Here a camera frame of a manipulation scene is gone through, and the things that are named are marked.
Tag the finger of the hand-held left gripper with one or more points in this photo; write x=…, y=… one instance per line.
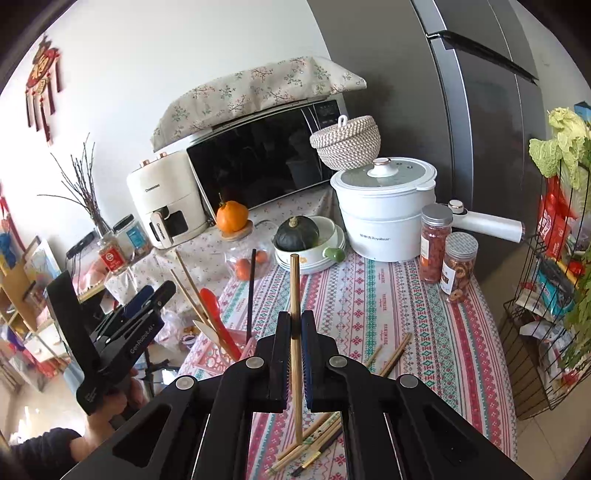
x=161, y=291
x=138, y=297

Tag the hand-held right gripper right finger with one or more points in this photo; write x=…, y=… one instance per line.
x=308, y=364

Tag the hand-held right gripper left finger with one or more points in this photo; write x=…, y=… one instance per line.
x=277, y=360

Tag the brown wooden chopstick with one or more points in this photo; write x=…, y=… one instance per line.
x=190, y=281
x=184, y=290

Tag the pink plastic basket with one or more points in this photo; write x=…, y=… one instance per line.
x=217, y=355

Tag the red plastic spoon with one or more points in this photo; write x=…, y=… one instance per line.
x=221, y=323

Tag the light bamboo chopstick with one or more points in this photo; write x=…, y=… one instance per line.
x=295, y=290

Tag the person's left forearm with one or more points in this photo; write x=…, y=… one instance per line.
x=41, y=450

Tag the person's left hand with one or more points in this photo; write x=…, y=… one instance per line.
x=94, y=436

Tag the clear plastic bag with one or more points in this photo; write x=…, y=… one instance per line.
x=175, y=327

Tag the red label glass jar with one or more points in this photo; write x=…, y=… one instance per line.
x=111, y=258

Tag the blue label glass jar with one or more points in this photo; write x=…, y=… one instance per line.
x=134, y=240

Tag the beige floral tablecloth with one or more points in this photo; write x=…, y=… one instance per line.
x=203, y=249

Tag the glass jar with wooden lid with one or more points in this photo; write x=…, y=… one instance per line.
x=244, y=263

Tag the wooden shelf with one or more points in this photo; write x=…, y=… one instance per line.
x=14, y=295

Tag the white air fryer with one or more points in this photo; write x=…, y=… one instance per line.
x=161, y=184

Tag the dry twig bundle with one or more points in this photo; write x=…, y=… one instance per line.
x=90, y=198

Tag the striped patterned tablecloth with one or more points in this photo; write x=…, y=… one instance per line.
x=415, y=323

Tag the dark green squash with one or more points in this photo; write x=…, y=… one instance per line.
x=295, y=235

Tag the white electric cooking pot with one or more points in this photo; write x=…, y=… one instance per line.
x=383, y=217

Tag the black microwave oven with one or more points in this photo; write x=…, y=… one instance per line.
x=258, y=157

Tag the jar of red dried fruit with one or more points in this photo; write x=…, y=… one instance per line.
x=434, y=249

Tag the jar of dried fruit rings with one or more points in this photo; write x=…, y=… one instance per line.
x=457, y=267

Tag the brown woven bin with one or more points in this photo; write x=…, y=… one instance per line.
x=519, y=350

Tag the woven lidded basket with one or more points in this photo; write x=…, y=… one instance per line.
x=346, y=147

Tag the floral cloth cover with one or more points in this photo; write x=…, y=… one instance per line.
x=258, y=87

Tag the red snack packet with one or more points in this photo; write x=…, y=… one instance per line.
x=554, y=221

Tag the grey refrigerator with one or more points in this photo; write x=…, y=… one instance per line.
x=485, y=138

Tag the napa cabbage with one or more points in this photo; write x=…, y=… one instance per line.
x=563, y=147

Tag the red wall knot ornament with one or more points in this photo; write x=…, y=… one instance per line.
x=41, y=74

